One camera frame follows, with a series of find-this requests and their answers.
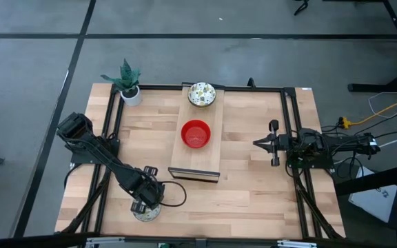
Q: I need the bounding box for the black chair leg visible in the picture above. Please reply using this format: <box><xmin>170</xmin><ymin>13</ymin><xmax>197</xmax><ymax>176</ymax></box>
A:
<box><xmin>293</xmin><ymin>0</ymin><xmax>310</xmax><ymax>17</ymax></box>

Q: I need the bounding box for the yellow power plug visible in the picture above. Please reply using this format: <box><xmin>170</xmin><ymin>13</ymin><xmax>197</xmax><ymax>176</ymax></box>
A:
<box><xmin>338</xmin><ymin>116</ymin><xmax>354</xmax><ymax>130</ymax></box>

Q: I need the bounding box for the white printed cardboard sheet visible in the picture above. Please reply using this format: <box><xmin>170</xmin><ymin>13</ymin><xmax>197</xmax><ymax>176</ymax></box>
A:
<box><xmin>348</xmin><ymin>166</ymin><xmax>397</xmax><ymax>224</ymax></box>

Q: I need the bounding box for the yellow floor cable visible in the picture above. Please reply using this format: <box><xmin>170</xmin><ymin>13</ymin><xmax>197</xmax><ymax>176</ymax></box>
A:
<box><xmin>351</xmin><ymin>95</ymin><xmax>397</xmax><ymax>127</ymax></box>

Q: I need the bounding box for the black aluminium rig frame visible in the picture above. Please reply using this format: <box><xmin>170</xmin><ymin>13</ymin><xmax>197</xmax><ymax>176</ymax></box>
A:
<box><xmin>55</xmin><ymin>82</ymin><xmax>346</xmax><ymax>242</ymax></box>

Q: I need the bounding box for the white looped cable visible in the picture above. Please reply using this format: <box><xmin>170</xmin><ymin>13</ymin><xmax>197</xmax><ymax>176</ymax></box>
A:
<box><xmin>368</xmin><ymin>91</ymin><xmax>397</xmax><ymax>120</ymax></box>

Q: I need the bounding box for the red plastic mini bowl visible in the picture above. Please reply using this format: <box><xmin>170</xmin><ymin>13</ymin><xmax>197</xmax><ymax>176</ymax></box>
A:
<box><xmin>181</xmin><ymin>118</ymin><xmax>212</xmax><ymax>149</ymax></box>

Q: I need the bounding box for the black-framed wooden shelf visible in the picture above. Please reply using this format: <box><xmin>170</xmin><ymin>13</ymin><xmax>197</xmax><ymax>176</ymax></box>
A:
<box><xmin>167</xmin><ymin>81</ymin><xmax>226</xmax><ymax>184</ymax></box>

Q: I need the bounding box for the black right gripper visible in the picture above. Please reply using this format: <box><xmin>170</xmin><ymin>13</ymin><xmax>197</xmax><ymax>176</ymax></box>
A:
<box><xmin>252</xmin><ymin>119</ymin><xmax>291</xmax><ymax>167</ymax></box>

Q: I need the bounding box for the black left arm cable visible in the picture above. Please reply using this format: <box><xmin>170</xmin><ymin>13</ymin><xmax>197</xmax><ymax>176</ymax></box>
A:
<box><xmin>159</xmin><ymin>180</ymin><xmax>188</xmax><ymax>208</ymax></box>

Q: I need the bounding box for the black desk leg frame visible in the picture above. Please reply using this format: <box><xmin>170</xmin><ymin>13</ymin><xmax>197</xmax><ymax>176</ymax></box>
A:
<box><xmin>334</xmin><ymin>161</ymin><xmax>397</xmax><ymax>248</ymax></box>
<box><xmin>347</xmin><ymin>0</ymin><xmax>397</xmax><ymax>94</ymax></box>

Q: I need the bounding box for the yellow patterned mini bowl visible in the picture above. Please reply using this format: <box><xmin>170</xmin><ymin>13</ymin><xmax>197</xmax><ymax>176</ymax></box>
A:
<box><xmin>187</xmin><ymin>81</ymin><xmax>217</xmax><ymax>108</ymax></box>
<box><xmin>131</xmin><ymin>198</ymin><xmax>163</xmax><ymax>223</ymax></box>

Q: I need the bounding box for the silver mounting bracket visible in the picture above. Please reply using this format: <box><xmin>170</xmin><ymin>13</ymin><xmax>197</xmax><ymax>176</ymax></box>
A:
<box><xmin>276</xmin><ymin>239</ymin><xmax>318</xmax><ymax>248</ymax></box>
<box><xmin>85</xmin><ymin>236</ymin><xmax>125</xmax><ymax>248</ymax></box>

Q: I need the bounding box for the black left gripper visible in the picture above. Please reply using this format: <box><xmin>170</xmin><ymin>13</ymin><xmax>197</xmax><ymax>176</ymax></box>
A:
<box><xmin>129</xmin><ymin>165</ymin><xmax>167</xmax><ymax>213</ymax></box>

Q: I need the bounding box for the green plant in white pot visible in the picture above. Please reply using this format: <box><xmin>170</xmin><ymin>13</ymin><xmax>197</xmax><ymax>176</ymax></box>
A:
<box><xmin>100</xmin><ymin>57</ymin><xmax>143</xmax><ymax>107</ymax></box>

